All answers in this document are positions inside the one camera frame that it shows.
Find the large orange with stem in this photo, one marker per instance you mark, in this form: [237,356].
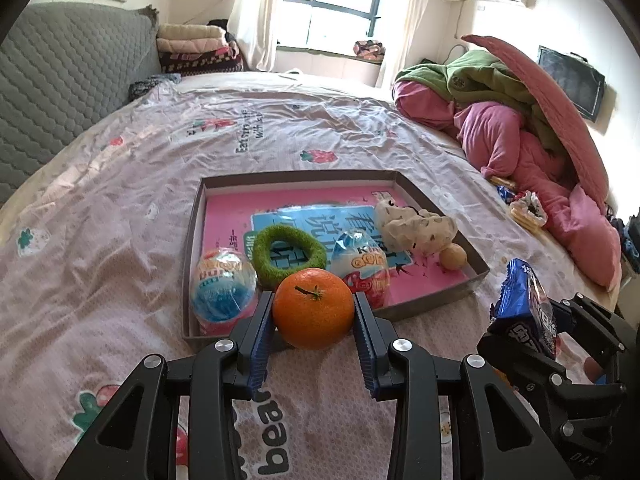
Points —
[312,310]

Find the walnut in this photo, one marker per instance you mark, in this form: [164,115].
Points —
[453,257]

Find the grey quilted headboard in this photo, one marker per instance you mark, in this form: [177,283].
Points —
[65,75]

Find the dusty pink quilted cushion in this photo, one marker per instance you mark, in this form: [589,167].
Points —
[555,105]

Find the pink pillow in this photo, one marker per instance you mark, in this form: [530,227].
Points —
[595,240]

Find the small biscuit packet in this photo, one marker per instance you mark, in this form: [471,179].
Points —
[499,181]

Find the blue cookie packet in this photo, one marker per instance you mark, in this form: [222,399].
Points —
[525,310]

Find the wide white curtain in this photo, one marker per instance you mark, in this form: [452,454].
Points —
[255,10]

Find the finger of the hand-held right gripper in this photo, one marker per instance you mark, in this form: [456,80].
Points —
[520,365]
[585,310]

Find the floral bag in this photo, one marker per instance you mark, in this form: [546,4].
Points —
[369,51]

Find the cream folded blanket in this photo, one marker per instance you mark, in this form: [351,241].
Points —
[190,32]

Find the person's right hand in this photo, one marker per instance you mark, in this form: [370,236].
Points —
[593,369]

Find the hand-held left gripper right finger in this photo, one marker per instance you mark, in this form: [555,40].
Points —
[367,345]

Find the toy egg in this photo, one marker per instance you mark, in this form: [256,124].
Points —
[222,290]
[362,260]

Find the yellow cracker packet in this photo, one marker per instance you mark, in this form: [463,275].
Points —
[522,220]

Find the blue candy wrapper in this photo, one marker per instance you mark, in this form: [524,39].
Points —
[506,194]

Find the green blanket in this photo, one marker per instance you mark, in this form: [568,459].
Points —
[475,75]

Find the dark blue patterned cloth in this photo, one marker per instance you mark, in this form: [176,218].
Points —
[152,86]

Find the dark checked folded blanket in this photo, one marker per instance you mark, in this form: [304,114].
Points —
[200,64]

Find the narrow white curtain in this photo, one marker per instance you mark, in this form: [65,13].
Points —
[410,15]

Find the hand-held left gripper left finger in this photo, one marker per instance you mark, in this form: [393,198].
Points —
[262,345]

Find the black garment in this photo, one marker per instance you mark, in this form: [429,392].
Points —
[222,27]

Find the pink folded blanket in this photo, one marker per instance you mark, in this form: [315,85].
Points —
[195,46]

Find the black television screen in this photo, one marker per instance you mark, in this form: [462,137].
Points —
[570,80]

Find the grey cardboard box tray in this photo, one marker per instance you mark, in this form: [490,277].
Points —
[430,305]

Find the floral scrunchie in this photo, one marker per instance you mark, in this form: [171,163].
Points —
[535,205]

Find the white window sill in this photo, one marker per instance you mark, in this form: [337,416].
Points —
[325,65]

